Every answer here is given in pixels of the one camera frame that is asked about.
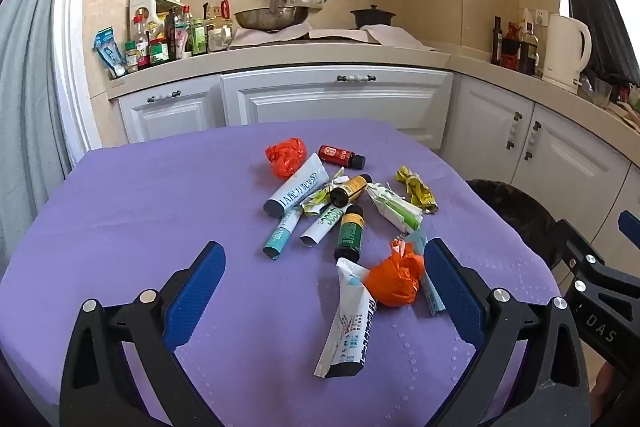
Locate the white cloth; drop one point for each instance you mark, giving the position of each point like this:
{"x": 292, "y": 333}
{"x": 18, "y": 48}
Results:
{"x": 395, "y": 38}

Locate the black-lined trash bin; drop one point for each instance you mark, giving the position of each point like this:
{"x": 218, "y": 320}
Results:
{"x": 515, "y": 217}

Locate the yellow-green wrapper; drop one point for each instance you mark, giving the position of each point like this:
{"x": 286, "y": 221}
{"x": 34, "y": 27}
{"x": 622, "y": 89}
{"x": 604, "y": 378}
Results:
{"x": 316, "y": 201}

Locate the white stove cover paper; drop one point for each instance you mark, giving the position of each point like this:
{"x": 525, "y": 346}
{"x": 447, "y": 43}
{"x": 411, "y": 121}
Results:
{"x": 260, "y": 37}

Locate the amber bottle yellow label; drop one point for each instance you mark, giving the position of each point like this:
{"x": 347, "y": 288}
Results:
{"x": 351, "y": 189}

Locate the white cabinet door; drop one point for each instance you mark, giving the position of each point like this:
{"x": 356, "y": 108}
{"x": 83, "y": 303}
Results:
{"x": 625, "y": 202}
{"x": 570, "y": 162}
{"x": 487, "y": 117}
{"x": 165, "y": 117}

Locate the beige kitchen countertop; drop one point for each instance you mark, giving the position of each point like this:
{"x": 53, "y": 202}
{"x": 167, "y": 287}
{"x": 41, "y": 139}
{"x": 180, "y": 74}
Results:
{"x": 300, "y": 54}

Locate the white cabinet drawer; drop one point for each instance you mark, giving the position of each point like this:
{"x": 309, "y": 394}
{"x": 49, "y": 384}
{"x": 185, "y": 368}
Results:
{"x": 340, "y": 102}

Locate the light blue tube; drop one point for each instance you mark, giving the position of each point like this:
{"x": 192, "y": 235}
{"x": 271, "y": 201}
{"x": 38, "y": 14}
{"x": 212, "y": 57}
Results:
{"x": 433, "y": 299}

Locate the white green tube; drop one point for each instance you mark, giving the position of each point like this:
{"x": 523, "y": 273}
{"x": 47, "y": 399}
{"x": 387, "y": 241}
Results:
{"x": 320, "y": 227}

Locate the white spice rack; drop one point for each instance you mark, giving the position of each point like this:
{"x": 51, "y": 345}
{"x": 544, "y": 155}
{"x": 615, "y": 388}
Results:
{"x": 142, "y": 7}

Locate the black pot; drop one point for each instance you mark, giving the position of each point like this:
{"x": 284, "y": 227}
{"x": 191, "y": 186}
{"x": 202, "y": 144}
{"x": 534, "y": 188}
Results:
{"x": 372, "y": 18}

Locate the white green carton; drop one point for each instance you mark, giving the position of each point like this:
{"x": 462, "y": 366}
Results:
{"x": 395, "y": 209}

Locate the red packaged bottle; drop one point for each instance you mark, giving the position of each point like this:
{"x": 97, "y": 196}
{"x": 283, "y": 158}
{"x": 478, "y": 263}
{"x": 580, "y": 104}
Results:
{"x": 511, "y": 49}

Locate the group of condiment bottles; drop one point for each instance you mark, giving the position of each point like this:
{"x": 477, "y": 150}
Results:
{"x": 160, "y": 49}

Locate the white electric kettle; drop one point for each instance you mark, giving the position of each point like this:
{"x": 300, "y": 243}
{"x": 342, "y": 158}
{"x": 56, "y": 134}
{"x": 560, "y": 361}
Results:
{"x": 562, "y": 52}

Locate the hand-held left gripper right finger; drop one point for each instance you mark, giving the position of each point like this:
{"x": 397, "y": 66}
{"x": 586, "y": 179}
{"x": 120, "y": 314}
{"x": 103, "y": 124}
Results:
{"x": 455, "y": 297}

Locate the orange plastic bag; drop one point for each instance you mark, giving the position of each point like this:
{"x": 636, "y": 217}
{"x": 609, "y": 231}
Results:
{"x": 395, "y": 282}
{"x": 285, "y": 154}

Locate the red label bottle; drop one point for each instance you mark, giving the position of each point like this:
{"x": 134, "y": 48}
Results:
{"x": 340, "y": 155}

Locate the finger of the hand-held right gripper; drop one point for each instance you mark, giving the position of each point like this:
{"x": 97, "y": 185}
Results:
{"x": 630, "y": 229}
{"x": 582, "y": 252}

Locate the yellow wrapper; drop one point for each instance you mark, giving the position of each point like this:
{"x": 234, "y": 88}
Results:
{"x": 417, "y": 192}

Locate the white tube teal pattern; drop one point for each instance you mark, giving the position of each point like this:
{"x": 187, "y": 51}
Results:
{"x": 345, "y": 332}

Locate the large white tube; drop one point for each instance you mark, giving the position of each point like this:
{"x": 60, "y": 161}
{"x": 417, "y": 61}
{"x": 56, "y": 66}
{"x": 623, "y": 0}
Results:
{"x": 296, "y": 193}

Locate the large cooking oil bottle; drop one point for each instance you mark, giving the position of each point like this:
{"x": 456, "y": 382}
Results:
{"x": 220, "y": 24}

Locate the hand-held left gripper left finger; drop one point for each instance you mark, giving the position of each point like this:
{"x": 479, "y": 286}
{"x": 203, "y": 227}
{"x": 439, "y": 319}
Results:
{"x": 195, "y": 297}

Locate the white door frame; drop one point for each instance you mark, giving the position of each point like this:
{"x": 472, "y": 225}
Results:
{"x": 75, "y": 32}

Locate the blue white packet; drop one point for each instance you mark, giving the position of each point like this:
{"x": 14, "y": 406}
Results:
{"x": 110, "y": 52}

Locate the dark bottle green label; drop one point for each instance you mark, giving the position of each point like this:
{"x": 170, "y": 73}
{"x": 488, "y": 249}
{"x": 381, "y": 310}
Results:
{"x": 348, "y": 234}

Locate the steel wok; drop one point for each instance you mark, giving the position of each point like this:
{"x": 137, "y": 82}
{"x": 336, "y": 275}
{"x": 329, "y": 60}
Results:
{"x": 272, "y": 19}

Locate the clear glass cup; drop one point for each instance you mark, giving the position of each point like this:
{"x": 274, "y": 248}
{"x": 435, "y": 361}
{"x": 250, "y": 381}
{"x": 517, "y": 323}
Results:
{"x": 602, "y": 93}

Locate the purple tablecloth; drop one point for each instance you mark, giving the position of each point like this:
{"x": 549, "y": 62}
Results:
{"x": 150, "y": 217}

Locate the brown paper bag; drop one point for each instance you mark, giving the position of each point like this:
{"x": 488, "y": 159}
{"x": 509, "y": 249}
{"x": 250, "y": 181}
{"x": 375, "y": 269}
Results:
{"x": 627, "y": 112}

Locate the dark olive oil bottle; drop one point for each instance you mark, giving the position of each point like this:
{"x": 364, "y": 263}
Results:
{"x": 496, "y": 44}

